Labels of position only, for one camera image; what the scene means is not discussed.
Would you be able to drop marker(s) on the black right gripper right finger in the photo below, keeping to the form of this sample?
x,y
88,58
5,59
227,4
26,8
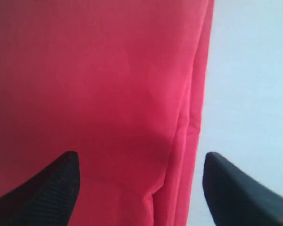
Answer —
x,y
236,199

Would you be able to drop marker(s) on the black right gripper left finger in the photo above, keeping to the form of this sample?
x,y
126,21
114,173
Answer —
x,y
47,199

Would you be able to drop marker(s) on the red table cloth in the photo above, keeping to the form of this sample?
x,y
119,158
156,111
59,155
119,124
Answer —
x,y
119,81

